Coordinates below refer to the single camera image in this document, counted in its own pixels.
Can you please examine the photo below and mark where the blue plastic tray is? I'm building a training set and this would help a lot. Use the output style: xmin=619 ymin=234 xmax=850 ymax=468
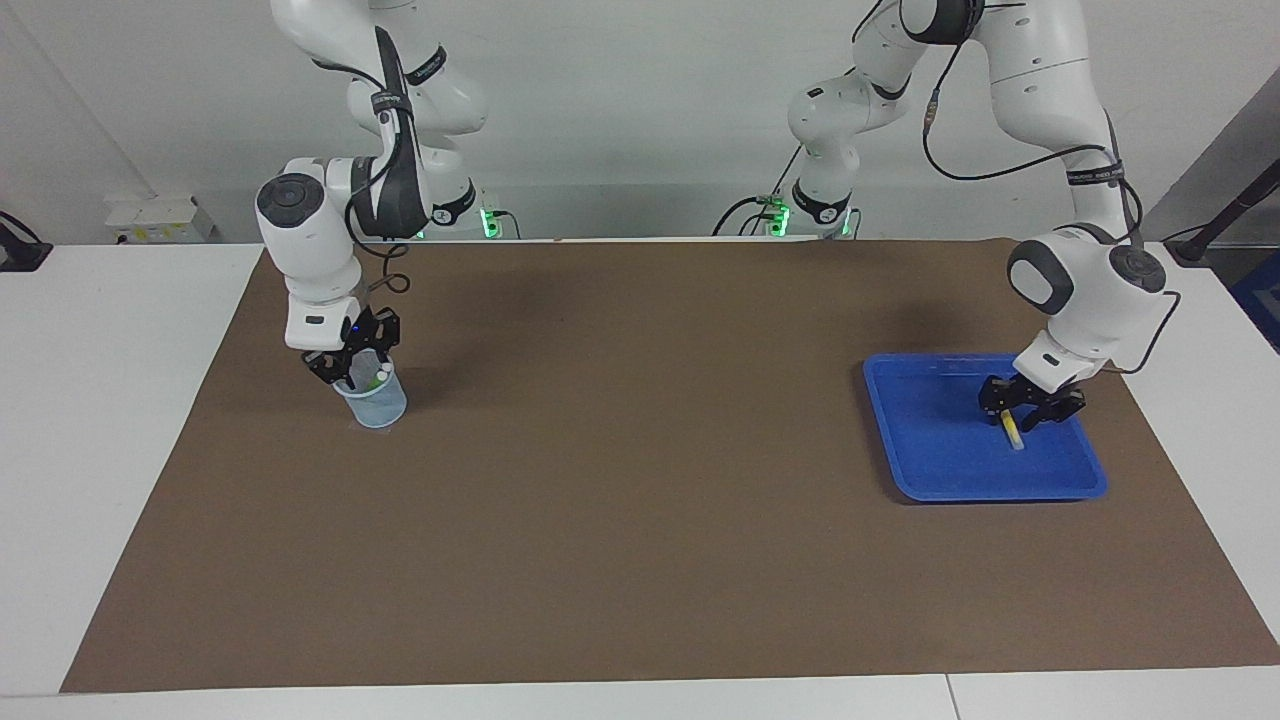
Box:
xmin=862 ymin=352 xmax=1109 ymax=503

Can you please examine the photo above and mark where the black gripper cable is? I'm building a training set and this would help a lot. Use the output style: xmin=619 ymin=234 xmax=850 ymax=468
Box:
xmin=919 ymin=38 xmax=1184 ymax=377
xmin=345 ymin=225 xmax=412 ymax=313

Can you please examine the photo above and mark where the black table clamp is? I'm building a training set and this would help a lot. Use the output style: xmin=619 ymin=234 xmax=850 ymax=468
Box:
xmin=0 ymin=211 xmax=54 ymax=273

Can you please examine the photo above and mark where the black base cable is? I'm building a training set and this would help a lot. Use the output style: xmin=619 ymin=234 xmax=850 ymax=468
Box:
xmin=711 ymin=145 xmax=807 ymax=239

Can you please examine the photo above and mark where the translucent pale blue cup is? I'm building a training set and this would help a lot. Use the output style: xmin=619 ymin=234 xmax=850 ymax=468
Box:
xmin=331 ymin=350 xmax=409 ymax=430

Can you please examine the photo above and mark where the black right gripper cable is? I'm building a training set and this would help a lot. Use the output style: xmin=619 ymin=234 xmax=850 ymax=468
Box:
xmin=345 ymin=225 xmax=412 ymax=313

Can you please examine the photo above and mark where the black pole stand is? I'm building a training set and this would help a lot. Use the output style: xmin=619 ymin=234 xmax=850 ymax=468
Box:
xmin=1163 ymin=158 xmax=1280 ymax=268

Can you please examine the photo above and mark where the blue box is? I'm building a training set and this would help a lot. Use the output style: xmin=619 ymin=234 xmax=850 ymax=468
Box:
xmin=1228 ymin=250 xmax=1280 ymax=354

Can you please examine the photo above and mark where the white wall power box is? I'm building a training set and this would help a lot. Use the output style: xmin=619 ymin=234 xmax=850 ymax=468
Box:
xmin=104 ymin=194 xmax=217 ymax=246

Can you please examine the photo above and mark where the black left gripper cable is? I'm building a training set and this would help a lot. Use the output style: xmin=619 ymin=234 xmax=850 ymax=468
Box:
xmin=919 ymin=38 xmax=1184 ymax=377

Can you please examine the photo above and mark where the brown table mat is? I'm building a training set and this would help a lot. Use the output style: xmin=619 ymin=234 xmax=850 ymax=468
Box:
xmin=60 ymin=238 xmax=1280 ymax=693

